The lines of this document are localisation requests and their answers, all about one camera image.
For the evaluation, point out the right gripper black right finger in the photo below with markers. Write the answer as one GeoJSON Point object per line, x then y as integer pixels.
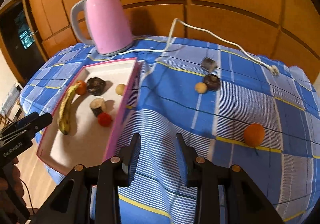
{"type": "Point", "coordinates": [244, 201]}

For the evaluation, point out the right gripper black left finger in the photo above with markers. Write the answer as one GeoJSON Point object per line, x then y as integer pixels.
{"type": "Point", "coordinates": [90, 195]}

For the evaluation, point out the spotted yellow banana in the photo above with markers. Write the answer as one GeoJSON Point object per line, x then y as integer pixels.
{"type": "Point", "coordinates": [63, 120]}

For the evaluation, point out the orange tangerine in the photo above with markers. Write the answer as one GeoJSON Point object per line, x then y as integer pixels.
{"type": "Point", "coordinates": [81, 87]}
{"type": "Point", "coordinates": [254, 135]}

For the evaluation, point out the red cherry tomato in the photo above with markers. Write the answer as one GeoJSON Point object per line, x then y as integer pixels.
{"type": "Point", "coordinates": [104, 119]}

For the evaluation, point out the large dark water chestnut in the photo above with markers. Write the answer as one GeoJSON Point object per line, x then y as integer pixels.
{"type": "Point", "coordinates": [96, 86]}

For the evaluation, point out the small tan round fruit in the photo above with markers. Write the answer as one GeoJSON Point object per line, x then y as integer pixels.
{"type": "Point", "coordinates": [120, 89]}
{"type": "Point", "coordinates": [201, 88]}

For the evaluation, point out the small dark water chestnut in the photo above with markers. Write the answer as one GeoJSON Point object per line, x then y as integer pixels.
{"type": "Point", "coordinates": [212, 82]}

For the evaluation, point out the person's left hand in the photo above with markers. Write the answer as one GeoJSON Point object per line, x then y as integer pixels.
{"type": "Point", "coordinates": [13, 206]}

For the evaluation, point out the pink white shallow box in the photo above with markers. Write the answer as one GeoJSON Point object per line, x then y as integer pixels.
{"type": "Point", "coordinates": [88, 143]}

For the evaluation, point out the blue checkered tablecloth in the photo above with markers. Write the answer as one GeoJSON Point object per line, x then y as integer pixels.
{"type": "Point", "coordinates": [164, 102]}

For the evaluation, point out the pink electric kettle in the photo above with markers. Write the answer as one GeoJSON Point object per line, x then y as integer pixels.
{"type": "Point", "coordinates": [107, 25]}

